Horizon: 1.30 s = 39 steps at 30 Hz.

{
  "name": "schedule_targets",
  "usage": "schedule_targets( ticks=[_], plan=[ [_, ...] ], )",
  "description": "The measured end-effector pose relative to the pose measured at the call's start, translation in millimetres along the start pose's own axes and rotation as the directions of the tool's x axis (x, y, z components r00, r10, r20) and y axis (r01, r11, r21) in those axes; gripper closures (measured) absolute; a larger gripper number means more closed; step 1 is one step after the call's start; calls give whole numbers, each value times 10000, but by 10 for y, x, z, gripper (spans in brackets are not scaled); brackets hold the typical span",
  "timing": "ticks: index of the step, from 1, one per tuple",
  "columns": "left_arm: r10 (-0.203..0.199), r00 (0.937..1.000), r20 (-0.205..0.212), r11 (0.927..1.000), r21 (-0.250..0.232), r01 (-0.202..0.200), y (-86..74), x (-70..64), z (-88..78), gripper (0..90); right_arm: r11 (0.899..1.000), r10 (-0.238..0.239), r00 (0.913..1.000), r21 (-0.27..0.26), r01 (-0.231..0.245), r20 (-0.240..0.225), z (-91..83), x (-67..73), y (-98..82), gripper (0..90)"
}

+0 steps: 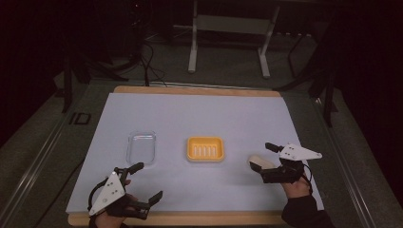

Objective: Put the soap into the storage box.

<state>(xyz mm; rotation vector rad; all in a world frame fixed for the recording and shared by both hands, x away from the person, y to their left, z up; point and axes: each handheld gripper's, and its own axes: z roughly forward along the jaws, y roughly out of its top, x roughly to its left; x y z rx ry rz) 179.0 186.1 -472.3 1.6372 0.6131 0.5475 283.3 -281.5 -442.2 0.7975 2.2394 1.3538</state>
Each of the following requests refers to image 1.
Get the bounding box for black floor bracket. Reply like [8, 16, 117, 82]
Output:
[68, 111, 92, 125]

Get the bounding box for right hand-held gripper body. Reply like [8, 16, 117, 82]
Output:
[261, 142, 323, 185]

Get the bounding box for white metal stand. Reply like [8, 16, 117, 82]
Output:
[187, 0, 281, 80]

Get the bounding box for yellow soap dish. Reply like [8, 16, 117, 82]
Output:
[185, 136, 226, 163]

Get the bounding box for beige soap bar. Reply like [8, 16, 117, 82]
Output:
[247, 154, 278, 171]

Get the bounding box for metal floor rail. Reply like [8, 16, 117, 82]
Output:
[0, 108, 80, 228]
[312, 96, 379, 228]

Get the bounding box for pale table mat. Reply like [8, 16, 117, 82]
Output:
[66, 92, 325, 215]

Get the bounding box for black metal stand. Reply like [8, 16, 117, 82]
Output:
[274, 29, 339, 128]
[60, 31, 129, 114]

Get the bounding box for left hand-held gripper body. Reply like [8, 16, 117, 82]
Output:
[88, 167, 151, 220]

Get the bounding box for person's right hand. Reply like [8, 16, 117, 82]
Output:
[280, 175, 313, 200]

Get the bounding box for clear plastic container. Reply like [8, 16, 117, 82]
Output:
[125, 130, 158, 166]

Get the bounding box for black floor cables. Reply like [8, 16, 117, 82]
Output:
[137, 39, 168, 87]

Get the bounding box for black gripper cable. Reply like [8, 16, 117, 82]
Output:
[87, 177, 110, 212]
[302, 162, 315, 195]

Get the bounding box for person's left hand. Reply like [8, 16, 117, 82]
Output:
[94, 179, 140, 228]

